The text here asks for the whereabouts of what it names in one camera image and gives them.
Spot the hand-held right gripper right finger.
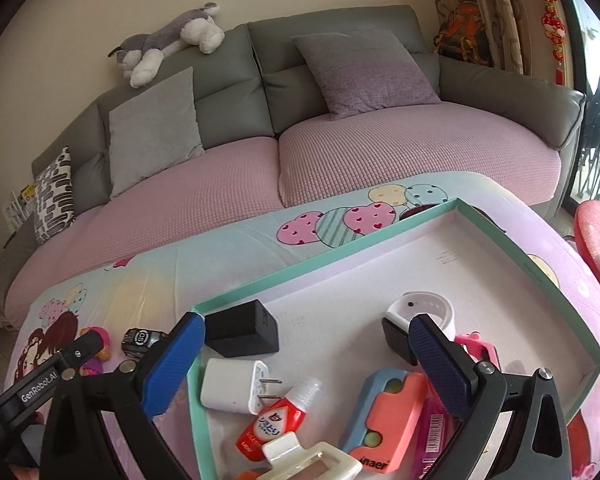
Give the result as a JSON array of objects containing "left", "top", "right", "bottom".
[{"left": 409, "top": 313, "right": 573, "bottom": 480}]

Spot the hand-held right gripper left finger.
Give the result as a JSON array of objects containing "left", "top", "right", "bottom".
[{"left": 39, "top": 311, "right": 207, "bottom": 480}]

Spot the grey pillow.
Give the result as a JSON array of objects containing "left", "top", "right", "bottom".
[{"left": 108, "top": 66, "right": 204, "bottom": 198}]

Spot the black white patterned pillow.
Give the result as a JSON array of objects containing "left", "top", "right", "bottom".
[{"left": 32, "top": 146, "right": 76, "bottom": 246}]

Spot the white magazine rack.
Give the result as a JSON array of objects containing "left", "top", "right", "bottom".
[{"left": 2, "top": 185, "right": 38, "bottom": 236}]

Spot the black charger plug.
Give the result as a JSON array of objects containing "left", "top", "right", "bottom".
[{"left": 204, "top": 299, "right": 280, "bottom": 358}]

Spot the pink puppy toy figure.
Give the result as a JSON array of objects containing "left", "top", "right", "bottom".
[{"left": 77, "top": 326, "right": 112, "bottom": 376}]

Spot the white charger plug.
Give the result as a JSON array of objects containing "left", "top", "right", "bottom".
[{"left": 200, "top": 358, "right": 283, "bottom": 416}]

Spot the patterned curtain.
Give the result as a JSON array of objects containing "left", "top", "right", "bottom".
[{"left": 425, "top": 0, "right": 526, "bottom": 76}]

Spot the pink highlighter pen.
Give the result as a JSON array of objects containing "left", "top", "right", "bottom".
[{"left": 411, "top": 395, "right": 456, "bottom": 480}]

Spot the pink smart watch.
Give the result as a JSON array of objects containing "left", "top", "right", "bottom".
[{"left": 452, "top": 330, "right": 501, "bottom": 376}]

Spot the red plastic stool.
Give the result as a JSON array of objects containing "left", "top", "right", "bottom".
[{"left": 575, "top": 200, "right": 600, "bottom": 301}]

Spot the large blue orange plastic toy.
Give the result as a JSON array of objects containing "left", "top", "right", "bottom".
[{"left": 340, "top": 367, "right": 428, "bottom": 476}]

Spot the white smart watch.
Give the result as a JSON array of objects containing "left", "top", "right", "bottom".
[{"left": 381, "top": 291, "right": 458, "bottom": 368}]

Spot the grey white plush dog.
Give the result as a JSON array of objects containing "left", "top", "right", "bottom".
[{"left": 109, "top": 2, "right": 226, "bottom": 88}]

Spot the grey sofa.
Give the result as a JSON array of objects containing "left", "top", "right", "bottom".
[{"left": 0, "top": 4, "right": 588, "bottom": 331}]

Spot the red white small bottle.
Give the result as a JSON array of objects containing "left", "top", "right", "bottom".
[{"left": 236, "top": 377, "right": 326, "bottom": 463}]

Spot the cream hair claw clip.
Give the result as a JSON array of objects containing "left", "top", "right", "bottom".
[{"left": 262, "top": 431, "right": 363, "bottom": 480}]

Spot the orange black bag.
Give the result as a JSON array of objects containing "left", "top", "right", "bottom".
[{"left": 435, "top": 2, "right": 492, "bottom": 66}]

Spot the pink sofa cover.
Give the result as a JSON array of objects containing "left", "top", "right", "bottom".
[{"left": 5, "top": 95, "right": 563, "bottom": 331}]

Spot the teal white box lid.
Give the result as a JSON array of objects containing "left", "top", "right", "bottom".
[{"left": 187, "top": 197, "right": 600, "bottom": 480}]

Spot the printed blanket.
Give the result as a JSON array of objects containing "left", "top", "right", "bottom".
[{"left": 2, "top": 170, "right": 600, "bottom": 480}]

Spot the red hanging decoration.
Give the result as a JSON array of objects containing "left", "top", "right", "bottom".
[{"left": 527, "top": 0, "right": 568, "bottom": 86}]

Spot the purple pillow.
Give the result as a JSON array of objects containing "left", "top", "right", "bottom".
[{"left": 291, "top": 30, "right": 442, "bottom": 121}]

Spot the black toy car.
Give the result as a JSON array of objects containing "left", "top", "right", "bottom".
[{"left": 122, "top": 327, "right": 173, "bottom": 360}]

